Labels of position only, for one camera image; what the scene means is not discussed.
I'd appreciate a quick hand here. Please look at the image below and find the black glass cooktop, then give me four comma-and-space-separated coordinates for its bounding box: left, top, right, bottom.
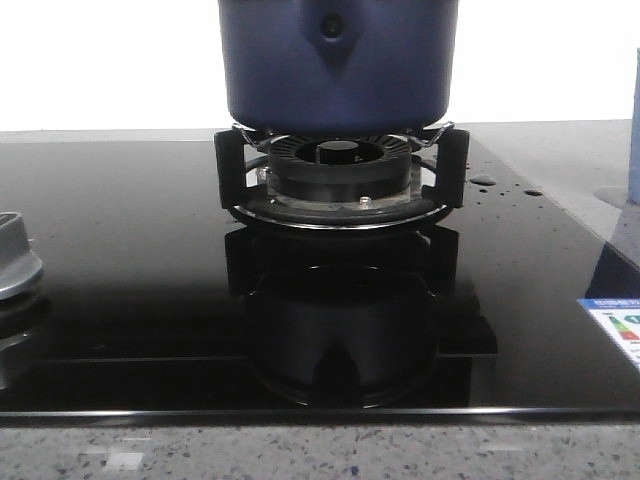
1, 140, 639, 426

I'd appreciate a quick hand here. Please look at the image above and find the black gas burner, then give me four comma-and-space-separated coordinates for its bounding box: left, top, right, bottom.
252, 135, 412, 210

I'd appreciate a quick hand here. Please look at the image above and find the light blue ribbed cup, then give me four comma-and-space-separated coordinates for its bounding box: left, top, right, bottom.
628, 49, 640, 205

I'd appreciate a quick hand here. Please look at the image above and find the silver stove knob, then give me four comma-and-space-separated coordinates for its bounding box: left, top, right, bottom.
1, 212, 43, 300

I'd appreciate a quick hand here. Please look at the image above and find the dark blue pot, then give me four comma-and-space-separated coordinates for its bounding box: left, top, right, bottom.
218, 0, 459, 135

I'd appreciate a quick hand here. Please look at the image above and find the energy rating sticker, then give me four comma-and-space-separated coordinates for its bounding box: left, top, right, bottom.
577, 298, 639, 370

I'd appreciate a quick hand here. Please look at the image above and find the black pot support grate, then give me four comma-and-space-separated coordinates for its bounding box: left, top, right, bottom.
213, 122, 470, 231

